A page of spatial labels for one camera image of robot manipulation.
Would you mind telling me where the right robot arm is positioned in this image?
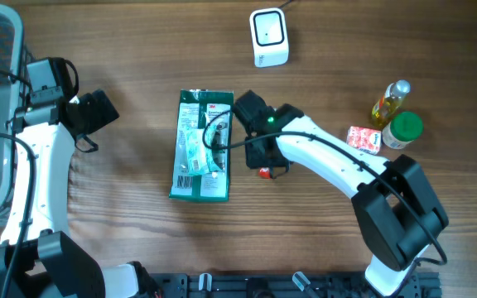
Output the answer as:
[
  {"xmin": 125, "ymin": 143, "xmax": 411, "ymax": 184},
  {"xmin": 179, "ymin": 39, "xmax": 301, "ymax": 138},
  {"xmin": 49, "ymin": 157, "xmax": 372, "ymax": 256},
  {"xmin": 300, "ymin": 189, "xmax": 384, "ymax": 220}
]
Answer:
[{"xmin": 232, "ymin": 90, "xmax": 449, "ymax": 297}]

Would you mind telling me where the green 3M package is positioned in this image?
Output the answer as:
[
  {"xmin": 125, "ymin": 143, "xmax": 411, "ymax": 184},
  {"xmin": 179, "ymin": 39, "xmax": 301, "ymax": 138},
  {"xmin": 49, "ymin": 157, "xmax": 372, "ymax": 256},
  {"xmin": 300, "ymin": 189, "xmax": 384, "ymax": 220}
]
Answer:
[{"xmin": 169, "ymin": 89, "xmax": 234, "ymax": 203}]

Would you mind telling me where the green lid jar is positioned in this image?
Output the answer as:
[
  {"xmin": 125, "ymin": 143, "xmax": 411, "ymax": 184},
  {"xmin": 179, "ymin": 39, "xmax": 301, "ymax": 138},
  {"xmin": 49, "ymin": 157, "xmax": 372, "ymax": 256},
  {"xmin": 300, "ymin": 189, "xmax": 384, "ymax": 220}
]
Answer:
[{"xmin": 382, "ymin": 112, "xmax": 424, "ymax": 150}]

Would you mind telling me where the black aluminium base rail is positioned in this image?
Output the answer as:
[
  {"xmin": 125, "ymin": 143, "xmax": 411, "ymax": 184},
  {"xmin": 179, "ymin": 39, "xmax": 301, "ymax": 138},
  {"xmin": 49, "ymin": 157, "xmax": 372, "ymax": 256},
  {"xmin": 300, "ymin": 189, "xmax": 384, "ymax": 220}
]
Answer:
[{"xmin": 138, "ymin": 271, "xmax": 442, "ymax": 298}]

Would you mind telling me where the white barcode scanner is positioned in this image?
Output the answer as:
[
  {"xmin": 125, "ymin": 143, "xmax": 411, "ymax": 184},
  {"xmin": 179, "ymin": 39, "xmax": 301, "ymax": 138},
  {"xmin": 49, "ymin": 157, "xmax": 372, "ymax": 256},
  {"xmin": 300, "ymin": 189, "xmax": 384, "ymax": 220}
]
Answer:
[{"xmin": 249, "ymin": 7, "xmax": 289, "ymax": 68}]

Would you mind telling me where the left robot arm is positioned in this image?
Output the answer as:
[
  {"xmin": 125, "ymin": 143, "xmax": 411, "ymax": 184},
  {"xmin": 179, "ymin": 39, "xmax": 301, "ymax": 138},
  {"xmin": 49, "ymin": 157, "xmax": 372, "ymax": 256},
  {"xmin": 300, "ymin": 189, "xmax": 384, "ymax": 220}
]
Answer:
[{"xmin": 0, "ymin": 58, "xmax": 142, "ymax": 297}]

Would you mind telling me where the right black camera cable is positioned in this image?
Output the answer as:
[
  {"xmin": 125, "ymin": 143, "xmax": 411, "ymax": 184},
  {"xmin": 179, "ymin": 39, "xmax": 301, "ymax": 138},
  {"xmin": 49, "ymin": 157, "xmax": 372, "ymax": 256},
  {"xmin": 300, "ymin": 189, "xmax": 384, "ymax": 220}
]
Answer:
[{"xmin": 201, "ymin": 108, "xmax": 448, "ymax": 298}]

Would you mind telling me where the yellow Vim dish soap bottle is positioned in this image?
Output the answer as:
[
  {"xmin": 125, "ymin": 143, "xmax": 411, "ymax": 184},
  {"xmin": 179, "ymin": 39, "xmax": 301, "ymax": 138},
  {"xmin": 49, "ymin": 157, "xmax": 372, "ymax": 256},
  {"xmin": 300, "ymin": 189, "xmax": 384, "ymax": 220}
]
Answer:
[{"xmin": 371, "ymin": 79, "xmax": 411, "ymax": 129}]

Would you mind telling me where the red Nescafe coffee stick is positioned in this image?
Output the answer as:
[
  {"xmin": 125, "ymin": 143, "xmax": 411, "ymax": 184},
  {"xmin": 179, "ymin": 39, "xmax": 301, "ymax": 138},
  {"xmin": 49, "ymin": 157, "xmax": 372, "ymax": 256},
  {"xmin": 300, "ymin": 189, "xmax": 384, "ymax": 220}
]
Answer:
[{"xmin": 258, "ymin": 167, "xmax": 272, "ymax": 179}]

